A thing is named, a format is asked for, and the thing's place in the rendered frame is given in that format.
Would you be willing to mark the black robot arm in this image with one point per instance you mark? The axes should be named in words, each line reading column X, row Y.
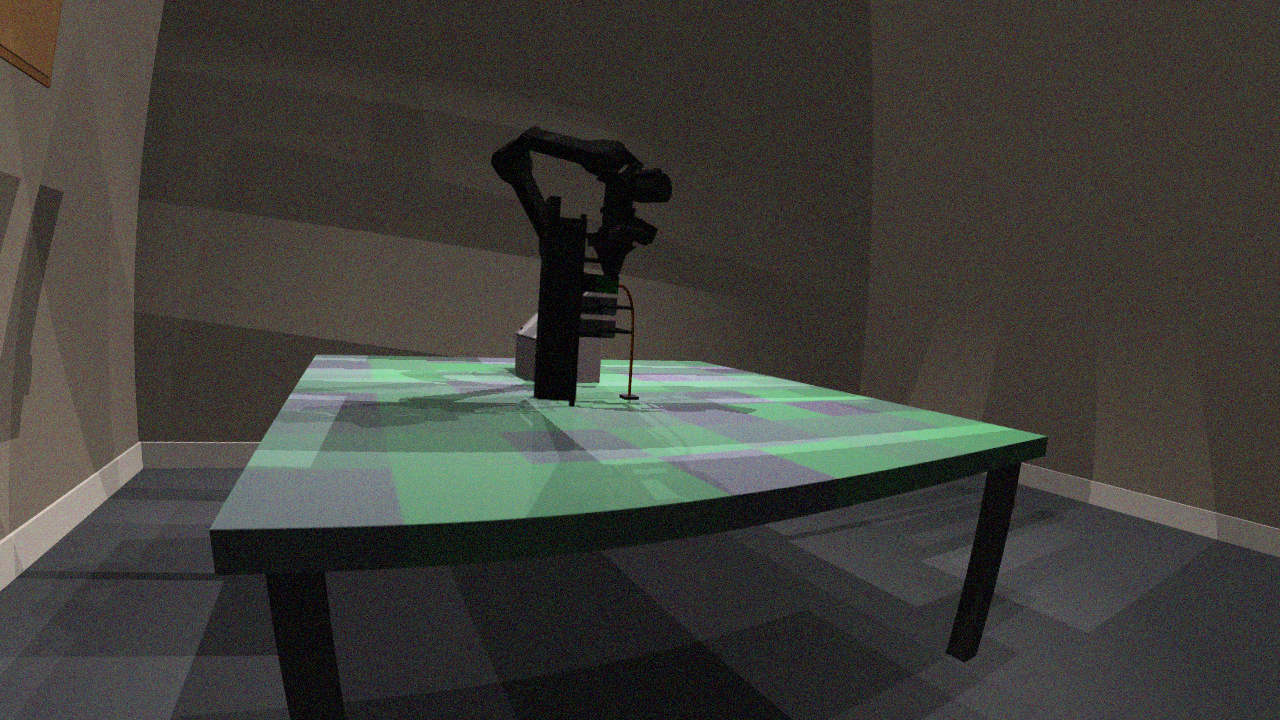
column 603, row 158

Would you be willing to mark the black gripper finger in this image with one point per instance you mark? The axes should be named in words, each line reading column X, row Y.
column 601, row 255
column 615, row 255

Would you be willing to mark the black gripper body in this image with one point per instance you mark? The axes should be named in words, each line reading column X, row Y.
column 614, row 224

